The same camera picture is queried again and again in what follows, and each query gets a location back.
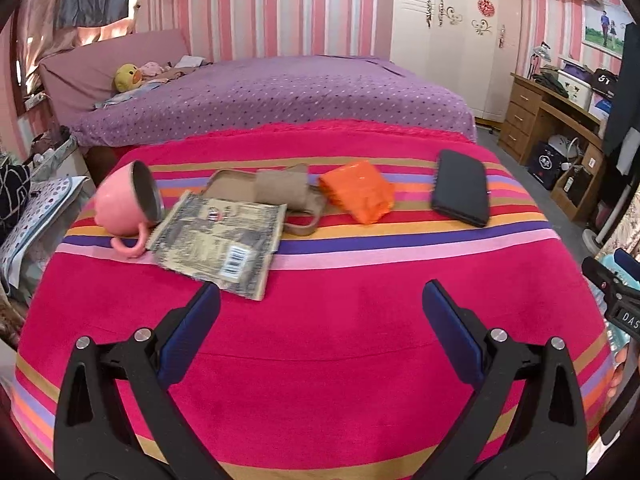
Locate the person's right hand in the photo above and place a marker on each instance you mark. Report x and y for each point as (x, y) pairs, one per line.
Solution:
(617, 377)

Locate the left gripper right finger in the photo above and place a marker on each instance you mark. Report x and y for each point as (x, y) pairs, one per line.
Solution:
(547, 436)

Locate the black notebook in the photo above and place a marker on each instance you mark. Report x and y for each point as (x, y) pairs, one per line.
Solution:
(461, 189)

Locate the pink ceramic mug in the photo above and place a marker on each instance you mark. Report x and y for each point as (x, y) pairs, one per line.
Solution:
(128, 205)

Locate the orange plastic wrapper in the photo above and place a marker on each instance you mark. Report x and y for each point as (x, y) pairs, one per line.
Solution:
(359, 189)

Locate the light blue laundry basket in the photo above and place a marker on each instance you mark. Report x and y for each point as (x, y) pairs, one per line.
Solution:
(617, 338)

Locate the purple dotted bedspread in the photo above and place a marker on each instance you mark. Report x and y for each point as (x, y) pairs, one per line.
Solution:
(262, 91)

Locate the white fan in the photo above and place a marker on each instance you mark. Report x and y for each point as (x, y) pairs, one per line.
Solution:
(605, 221)

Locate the framed couple photo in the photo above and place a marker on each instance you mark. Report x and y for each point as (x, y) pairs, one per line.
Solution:
(604, 27)

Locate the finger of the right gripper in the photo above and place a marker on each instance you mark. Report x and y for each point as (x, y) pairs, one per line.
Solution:
(628, 263)
(596, 273)

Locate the yellow duck plush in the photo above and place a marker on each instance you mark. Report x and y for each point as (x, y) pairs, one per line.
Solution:
(128, 77)

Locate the floral curtain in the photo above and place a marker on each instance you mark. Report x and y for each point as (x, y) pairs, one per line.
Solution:
(627, 232)

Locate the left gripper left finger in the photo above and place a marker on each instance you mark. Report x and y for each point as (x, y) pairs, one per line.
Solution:
(93, 435)

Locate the pink headboard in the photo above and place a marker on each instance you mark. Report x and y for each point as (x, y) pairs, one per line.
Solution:
(76, 79)

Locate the brown cardboard cup sleeve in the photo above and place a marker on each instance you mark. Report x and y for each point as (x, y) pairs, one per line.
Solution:
(289, 187)

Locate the white storage box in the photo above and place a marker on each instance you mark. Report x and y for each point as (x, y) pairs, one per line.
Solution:
(578, 91)

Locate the white wardrobe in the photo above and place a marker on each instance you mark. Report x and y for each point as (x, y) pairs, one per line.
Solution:
(469, 47)

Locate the printed paper bag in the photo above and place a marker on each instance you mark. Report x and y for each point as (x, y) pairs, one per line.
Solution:
(230, 244)

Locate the black box under desk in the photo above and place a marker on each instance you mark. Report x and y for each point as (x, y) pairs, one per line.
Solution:
(545, 164)

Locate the pink striped blanket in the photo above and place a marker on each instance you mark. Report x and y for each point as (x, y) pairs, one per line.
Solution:
(336, 373)

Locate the wooden desk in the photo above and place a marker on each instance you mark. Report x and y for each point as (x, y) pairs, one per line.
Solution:
(534, 115)

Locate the hanging dark jacket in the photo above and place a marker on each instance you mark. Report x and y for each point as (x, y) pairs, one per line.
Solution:
(625, 106)

